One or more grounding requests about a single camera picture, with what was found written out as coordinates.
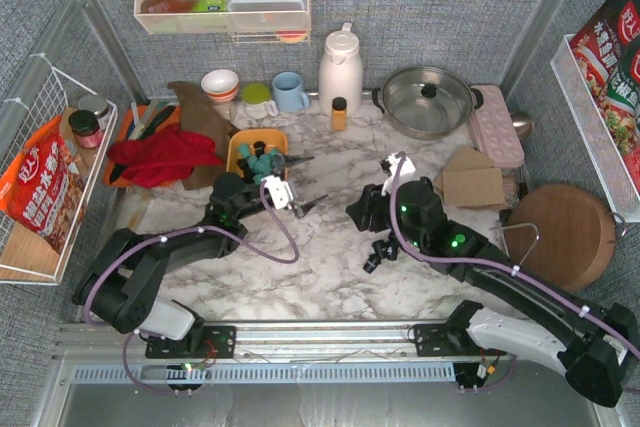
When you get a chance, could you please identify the orange plastic storage basket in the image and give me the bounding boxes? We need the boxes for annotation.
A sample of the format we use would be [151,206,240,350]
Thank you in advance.
[226,128,288,187]

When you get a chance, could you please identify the red cloth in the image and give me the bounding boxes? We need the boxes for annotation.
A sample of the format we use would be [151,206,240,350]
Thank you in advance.
[107,123,222,188]

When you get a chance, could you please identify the brown cloth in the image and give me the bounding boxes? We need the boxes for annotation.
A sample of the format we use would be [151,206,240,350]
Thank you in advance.
[167,81,239,191]

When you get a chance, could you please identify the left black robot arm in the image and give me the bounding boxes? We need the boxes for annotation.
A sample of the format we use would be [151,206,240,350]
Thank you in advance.
[72,152,318,351]

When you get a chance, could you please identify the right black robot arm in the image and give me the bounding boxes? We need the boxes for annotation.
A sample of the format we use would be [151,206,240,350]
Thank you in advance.
[345,177,639,407]

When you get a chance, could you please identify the white mesh right basket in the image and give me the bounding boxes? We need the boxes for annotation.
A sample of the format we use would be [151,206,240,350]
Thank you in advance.
[550,34,639,223]

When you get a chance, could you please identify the black capsule lowest right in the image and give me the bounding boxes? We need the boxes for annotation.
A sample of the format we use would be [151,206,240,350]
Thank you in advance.
[363,253,382,274]

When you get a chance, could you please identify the cardboard pieces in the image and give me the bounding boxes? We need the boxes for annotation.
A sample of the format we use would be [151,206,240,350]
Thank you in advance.
[433,147,506,210]

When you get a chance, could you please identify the orange spice bottle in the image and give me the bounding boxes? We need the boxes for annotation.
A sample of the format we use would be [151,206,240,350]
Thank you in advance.
[331,97,347,131]

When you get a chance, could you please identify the green lid white cup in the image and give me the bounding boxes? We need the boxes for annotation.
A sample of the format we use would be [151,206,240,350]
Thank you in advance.
[241,83,279,120]

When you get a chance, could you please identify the light blue mug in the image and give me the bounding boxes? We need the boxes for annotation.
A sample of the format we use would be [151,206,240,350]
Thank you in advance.
[272,72,310,113]

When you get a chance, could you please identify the white thermos jug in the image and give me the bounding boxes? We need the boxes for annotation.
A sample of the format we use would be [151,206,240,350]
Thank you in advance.
[318,23,363,116]

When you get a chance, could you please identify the white orange striped bowl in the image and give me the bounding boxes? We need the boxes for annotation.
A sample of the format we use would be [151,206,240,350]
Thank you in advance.
[200,69,239,103]

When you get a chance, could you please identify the black kitchen knife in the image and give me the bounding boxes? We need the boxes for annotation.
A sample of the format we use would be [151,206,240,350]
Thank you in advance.
[125,105,176,140]

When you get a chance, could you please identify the steel pot with lid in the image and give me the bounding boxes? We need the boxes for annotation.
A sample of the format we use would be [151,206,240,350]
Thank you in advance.
[371,66,484,141]

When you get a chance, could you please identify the pink egg tray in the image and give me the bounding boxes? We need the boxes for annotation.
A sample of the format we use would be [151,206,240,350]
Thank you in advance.
[470,84,524,169]

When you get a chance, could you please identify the round wooden board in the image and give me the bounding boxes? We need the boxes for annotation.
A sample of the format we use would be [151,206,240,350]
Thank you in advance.
[503,184,616,292]

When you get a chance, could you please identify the red jar black lid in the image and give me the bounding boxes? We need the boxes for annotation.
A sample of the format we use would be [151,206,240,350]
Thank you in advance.
[68,110,103,150]

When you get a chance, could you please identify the glass jar silver lid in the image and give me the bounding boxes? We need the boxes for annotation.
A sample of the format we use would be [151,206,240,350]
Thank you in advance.
[78,94,110,122]

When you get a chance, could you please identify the clear plastic containers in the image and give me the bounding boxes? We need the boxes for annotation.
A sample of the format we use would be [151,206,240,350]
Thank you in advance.
[227,0,307,32]

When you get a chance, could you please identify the orange snack bag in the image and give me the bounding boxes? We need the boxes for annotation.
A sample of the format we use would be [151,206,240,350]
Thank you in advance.
[1,115,84,253]

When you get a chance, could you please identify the red seasoning packets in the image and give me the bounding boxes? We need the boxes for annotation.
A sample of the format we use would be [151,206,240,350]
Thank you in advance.
[569,0,640,168]

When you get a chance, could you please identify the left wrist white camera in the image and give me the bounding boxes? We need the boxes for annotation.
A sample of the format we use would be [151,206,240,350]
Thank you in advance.
[262,175,296,210]

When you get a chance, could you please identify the wrist white camera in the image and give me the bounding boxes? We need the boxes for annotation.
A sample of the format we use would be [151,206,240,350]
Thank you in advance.
[262,175,296,210]
[380,152,416,196]

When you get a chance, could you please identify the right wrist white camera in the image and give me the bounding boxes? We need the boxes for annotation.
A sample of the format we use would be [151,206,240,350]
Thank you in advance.
[380,152,416,196]

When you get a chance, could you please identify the white wire side basket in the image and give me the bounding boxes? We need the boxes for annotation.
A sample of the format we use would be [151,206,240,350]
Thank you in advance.
[1,65,118,285]

